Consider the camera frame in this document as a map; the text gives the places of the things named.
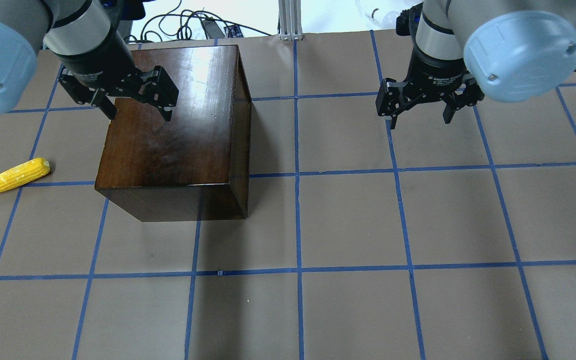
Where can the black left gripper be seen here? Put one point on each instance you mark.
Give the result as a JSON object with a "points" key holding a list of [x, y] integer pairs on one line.
{"points": [[97, 62]]}

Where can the aluminium frame post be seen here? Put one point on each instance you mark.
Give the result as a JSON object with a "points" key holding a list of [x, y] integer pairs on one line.
{"points": [[290, 20]]}

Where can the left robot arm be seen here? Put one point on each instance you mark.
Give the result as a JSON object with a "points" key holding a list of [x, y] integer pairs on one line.
{"points": [[84, 36]]}

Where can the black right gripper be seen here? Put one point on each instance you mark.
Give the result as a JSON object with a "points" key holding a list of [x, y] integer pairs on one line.
{"points": [[430, 71]]}

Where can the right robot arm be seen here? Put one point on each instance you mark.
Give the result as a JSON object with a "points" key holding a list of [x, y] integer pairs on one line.
{"points": [[467, 50]]}

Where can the dark wooden drawer box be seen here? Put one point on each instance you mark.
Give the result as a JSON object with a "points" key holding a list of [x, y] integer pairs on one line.
{"points": [[194, 166]]}

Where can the yellow corn cob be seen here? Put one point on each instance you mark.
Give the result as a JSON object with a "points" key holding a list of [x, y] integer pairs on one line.
{"points": [[24, 173]]}

